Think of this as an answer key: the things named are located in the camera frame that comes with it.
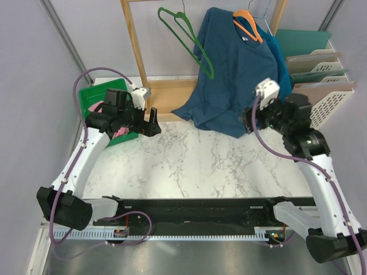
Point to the beige folder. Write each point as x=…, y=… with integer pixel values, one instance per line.
x=313, y=62

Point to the white perforated file organizer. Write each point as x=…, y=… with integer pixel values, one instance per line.
x=327, y=107

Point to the dark blue t-shirt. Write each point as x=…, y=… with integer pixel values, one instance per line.
x=239, y=64

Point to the pink cloth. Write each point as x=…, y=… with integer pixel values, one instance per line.
x=118, y=131

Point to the pink folder front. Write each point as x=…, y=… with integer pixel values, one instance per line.
x=318, y=90

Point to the aluminium frame post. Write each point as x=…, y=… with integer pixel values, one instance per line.
x=62, y=31
x=330, y=15

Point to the orange plastic hanger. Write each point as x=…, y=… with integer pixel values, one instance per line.
x=246, y=15

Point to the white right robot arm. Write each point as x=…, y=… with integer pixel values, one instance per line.
x=336, y=233

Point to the light blue wire hanger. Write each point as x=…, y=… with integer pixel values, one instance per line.
x=264, y=18

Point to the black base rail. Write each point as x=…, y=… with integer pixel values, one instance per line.
x=216, y=215

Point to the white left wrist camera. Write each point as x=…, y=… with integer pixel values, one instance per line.
x=139, y=97

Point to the teal t-shirt on rack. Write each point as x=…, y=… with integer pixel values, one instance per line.
x=283, y=74

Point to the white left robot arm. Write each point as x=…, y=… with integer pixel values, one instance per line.
x=62, y=203

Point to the aluminium frame post left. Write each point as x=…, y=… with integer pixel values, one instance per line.
x=62, y=31

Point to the aluminium frame post right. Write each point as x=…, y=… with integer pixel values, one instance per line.
x=330, y=15

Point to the white slotted cable duct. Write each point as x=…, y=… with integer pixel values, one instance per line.
x=121, y=234

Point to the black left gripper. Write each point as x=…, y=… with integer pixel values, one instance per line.
x=149, y=129

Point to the wooden clothes rack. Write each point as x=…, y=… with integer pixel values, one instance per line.
x=163, y=63

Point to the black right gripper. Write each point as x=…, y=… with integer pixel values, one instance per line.
x=260, y=114

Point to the teal folder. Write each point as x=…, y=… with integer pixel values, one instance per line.
x=301, y=42

